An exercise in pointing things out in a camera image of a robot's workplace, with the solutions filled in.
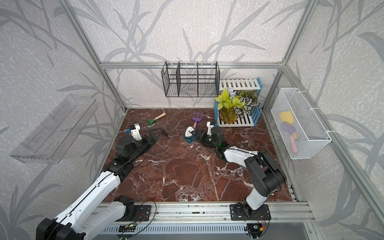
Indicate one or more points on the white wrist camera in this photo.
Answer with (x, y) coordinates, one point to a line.
(134, 131)
(210, 125)

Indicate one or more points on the green rake wooden handle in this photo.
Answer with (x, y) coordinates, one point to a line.
(151, 122)

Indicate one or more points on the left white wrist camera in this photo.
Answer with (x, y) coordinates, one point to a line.
(134, 131)

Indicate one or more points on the purple pink garden trowel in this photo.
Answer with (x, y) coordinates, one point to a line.
(290, 129)

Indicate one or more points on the purple pink garden fork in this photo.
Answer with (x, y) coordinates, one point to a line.
(197, 117)

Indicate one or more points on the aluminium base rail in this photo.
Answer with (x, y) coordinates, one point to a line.
(225, 212)

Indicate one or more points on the white mesh wall basket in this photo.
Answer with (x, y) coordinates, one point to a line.
(311, 136)

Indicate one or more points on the clear acrylic wall shelf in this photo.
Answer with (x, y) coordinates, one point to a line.
(49, 142)

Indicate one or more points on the black wire wall basket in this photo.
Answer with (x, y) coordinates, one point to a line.
(191, 80)

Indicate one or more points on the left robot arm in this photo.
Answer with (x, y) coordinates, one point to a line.
(77, 222)

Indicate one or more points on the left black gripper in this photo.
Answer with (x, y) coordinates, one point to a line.
(153, 137)

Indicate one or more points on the yellow sponge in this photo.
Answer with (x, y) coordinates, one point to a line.
(286, 116)

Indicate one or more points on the blue white slatted crate shelf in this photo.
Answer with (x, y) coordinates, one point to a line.
(237, 85)

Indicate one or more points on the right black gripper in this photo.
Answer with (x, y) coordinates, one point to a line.
(203, 133)

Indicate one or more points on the teal alarm clock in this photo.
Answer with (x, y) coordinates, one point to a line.
(187, 132)

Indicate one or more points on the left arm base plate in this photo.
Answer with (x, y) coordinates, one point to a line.
(133, 212)

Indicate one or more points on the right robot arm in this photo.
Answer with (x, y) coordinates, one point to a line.
(266, 174)

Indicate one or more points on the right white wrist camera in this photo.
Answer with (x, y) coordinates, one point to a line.
(210, 125)

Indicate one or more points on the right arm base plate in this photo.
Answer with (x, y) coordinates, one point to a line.
(250, 211)

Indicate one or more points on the glass vase with plants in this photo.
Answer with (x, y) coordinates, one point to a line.
(233, 105)

